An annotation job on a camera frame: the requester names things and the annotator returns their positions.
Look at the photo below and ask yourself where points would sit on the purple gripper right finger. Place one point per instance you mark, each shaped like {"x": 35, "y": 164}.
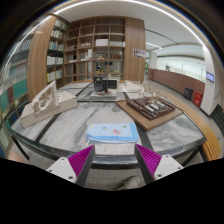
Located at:
{"x": 154, "y": 166}

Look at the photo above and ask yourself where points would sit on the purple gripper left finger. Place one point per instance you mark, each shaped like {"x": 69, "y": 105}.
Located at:
{"x": 75, "y": 168}

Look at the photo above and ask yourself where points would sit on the light blue towel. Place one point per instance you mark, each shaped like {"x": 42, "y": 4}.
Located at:
{"x": 112, "y": 133}

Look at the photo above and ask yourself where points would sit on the brown architectural model on board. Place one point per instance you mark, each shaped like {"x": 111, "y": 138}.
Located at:
{"x": 149, "y": 112}

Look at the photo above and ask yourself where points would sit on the wooden slatted bench edge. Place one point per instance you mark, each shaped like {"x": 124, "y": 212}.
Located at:
{"x": 211, "y": 146}

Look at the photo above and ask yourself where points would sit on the white architectural model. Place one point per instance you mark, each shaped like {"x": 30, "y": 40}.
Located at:
{"x": 48, "y": 102}

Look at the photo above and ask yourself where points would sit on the black bin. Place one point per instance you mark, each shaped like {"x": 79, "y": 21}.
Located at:
{"x": 188, "y": 93}

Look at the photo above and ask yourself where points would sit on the red bin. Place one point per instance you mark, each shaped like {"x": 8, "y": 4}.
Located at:
{"x": 198, "y": 98}

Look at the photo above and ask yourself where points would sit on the white model at back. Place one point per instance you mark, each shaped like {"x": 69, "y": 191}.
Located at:
{"x": 130, "y": 86}

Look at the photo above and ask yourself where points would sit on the dark model display centre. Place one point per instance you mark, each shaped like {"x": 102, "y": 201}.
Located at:
{"x": 104, "y": 88}

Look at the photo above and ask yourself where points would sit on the large wooden bookshelf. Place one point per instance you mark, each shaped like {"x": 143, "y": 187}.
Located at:
{"x": 77, "y": 51}

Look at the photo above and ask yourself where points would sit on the blue wall screen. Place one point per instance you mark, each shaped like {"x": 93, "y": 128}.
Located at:
{"x": 209, "y": 76}

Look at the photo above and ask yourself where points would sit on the poster on wooden wall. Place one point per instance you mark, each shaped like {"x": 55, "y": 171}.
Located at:
{"x": 139, "y": 53}

